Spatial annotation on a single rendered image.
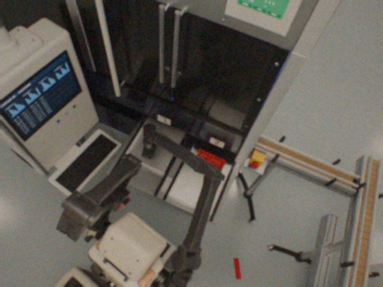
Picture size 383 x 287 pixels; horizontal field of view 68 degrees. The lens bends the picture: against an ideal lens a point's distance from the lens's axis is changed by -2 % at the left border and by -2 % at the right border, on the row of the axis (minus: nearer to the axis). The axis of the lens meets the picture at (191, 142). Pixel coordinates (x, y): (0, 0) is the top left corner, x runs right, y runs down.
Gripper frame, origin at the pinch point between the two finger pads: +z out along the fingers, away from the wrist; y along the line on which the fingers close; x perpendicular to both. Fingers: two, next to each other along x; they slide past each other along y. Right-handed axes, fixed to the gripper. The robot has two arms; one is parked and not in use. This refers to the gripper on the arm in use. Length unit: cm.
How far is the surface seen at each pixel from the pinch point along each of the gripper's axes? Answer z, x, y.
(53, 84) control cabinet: -43, 47, 9
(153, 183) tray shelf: 3.8, -5.8, -15.5
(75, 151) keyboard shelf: 12.7, 48.0, -1.8
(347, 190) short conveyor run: -1, -120, 1
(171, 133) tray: 4.8, -9.6, 19.2
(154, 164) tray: 4.0, -3.6, -3.6
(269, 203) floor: 92, -103, 13
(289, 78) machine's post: -76, -54, 9
